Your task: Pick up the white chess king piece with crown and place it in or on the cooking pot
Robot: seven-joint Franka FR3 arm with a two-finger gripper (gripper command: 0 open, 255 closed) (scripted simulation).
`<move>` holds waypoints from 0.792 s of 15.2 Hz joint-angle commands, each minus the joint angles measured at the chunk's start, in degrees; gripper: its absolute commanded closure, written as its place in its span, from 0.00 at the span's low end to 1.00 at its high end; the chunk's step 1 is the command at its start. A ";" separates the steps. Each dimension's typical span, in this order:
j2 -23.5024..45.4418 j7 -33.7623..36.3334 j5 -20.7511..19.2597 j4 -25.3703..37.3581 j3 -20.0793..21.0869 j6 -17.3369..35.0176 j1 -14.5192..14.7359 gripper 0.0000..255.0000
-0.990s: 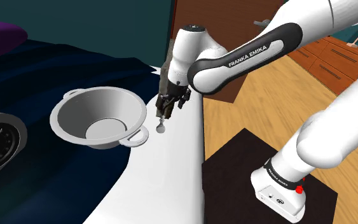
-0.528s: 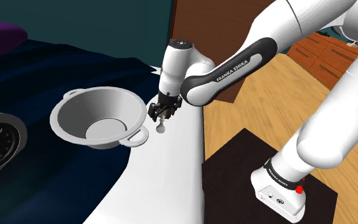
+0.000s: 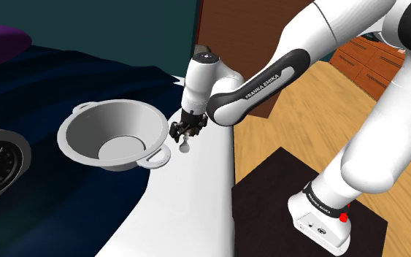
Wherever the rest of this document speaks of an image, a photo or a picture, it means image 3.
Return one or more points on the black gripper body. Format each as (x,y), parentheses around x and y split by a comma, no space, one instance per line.
(188,126)

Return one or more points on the small white knob-shaped object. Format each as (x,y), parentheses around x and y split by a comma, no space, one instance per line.
(184,146)

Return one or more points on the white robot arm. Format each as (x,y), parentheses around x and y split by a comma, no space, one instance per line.
(376,149)

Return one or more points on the brown wooden door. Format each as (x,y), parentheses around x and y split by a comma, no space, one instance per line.
(240,32)

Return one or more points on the dark robot stand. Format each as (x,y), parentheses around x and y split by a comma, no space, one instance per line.
(262,220)

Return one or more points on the bed with dark blue blanket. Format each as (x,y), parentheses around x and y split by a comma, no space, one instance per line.
(66,213)

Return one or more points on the orange wooden chest of drawers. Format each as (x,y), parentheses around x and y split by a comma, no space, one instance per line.
(369,67)

